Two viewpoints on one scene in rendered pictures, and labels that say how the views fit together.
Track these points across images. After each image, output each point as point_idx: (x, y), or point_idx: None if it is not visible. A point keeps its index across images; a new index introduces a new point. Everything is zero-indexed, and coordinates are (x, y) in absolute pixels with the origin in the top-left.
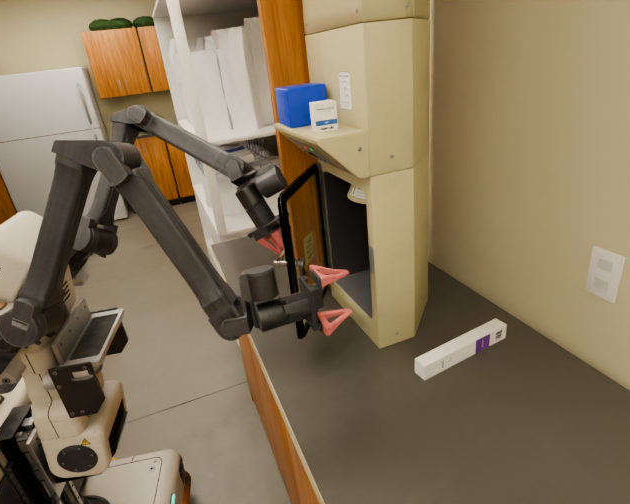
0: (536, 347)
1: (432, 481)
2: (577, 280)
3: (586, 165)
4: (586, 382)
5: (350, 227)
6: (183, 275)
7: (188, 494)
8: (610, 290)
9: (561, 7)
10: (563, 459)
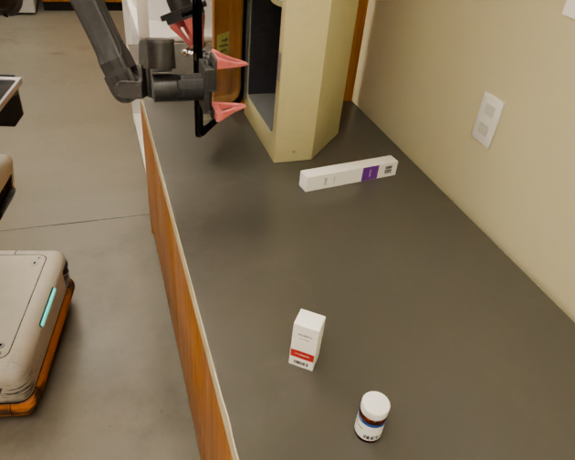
0: (418, 186)
1: (280, 255)
2: (468, 126)
3: (497, 7)
4: (446, 216)
5: (273, 40)
6: (85, 27)
7: (69, 297)
8: (488, 135)
9: None
10: (395, 259)
